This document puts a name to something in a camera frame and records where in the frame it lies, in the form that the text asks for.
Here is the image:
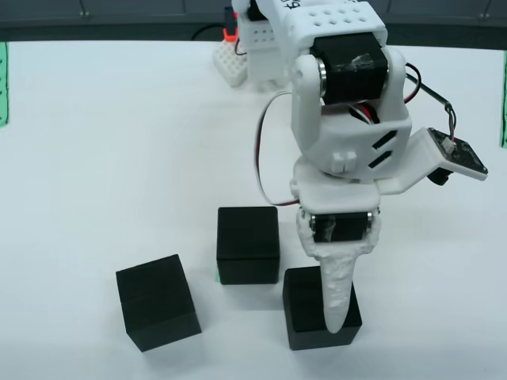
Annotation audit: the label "red black servo wire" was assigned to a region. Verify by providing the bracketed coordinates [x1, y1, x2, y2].
[253, 89, 304, 207]

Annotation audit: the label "white perforated base plate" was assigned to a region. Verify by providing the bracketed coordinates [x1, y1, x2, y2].
[212, 39, 249, 89]

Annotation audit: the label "dark grey background cabinet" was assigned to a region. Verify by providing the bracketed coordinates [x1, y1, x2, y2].
[0, 0, 507, 44]

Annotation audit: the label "black base cable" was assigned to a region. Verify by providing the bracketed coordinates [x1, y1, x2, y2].
[192, 22, 226, 41]

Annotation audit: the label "orange and black clamp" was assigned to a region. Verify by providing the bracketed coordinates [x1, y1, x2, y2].
[221, 6, 238, 43]

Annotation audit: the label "black block with seam line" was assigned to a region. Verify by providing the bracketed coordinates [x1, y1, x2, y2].
[115, 253, 203, 353]

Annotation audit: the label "wrist camera on white mount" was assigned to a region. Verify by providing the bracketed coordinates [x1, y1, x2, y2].
[375, 127, 489, 196]

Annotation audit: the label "green tape strip black marks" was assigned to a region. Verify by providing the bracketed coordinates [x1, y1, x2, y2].
[0, 41, 11, 130]
[497, 51, 507, 150]

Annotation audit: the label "black camera cable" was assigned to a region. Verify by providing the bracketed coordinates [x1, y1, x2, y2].
[404, 63, 457, 146]

